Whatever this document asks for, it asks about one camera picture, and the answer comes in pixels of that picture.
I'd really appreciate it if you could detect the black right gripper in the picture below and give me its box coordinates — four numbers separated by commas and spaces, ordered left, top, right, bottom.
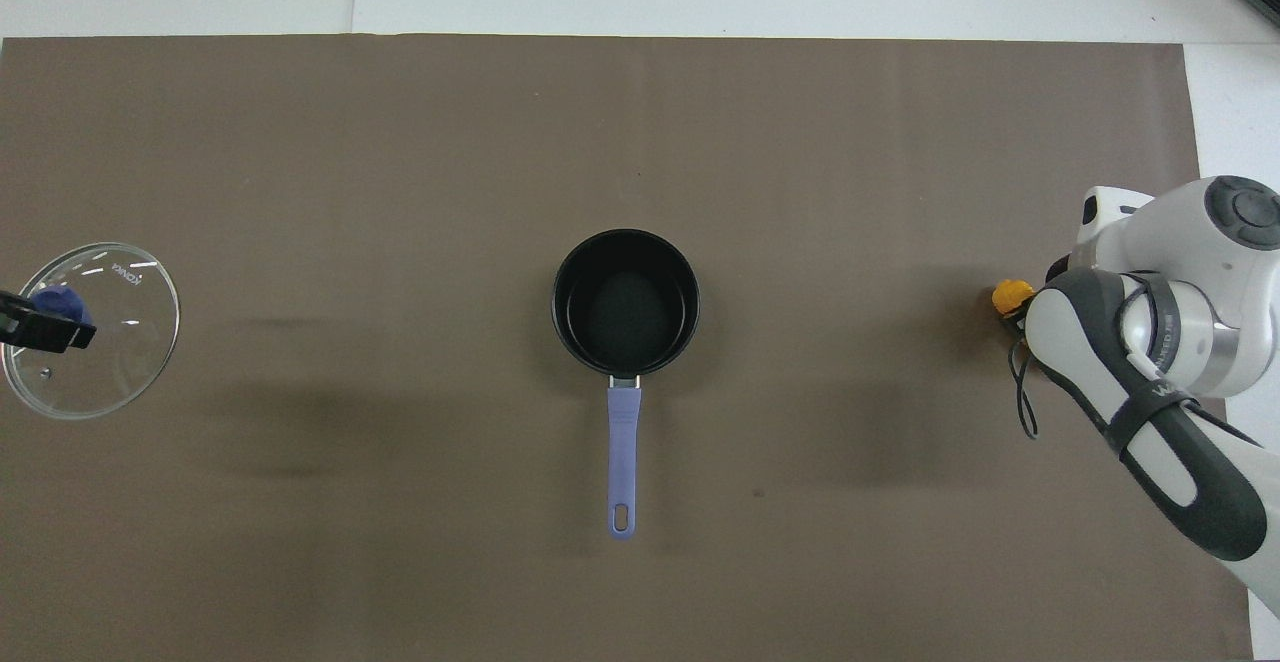
1003, 256, 1073, 337

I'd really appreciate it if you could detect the yellow toy corn cob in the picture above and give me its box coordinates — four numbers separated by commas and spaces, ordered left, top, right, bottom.
992, 280, 1037, 318

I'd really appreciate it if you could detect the glass lid purple knob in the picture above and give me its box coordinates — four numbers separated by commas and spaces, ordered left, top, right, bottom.
2, 242, 182, 421

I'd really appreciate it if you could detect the brown table mat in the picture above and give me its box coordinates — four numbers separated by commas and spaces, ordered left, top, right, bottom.
0, 35, 1256, 662

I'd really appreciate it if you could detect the black pot purple handle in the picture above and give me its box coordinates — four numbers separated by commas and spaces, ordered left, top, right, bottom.
552, 229, 701, 541

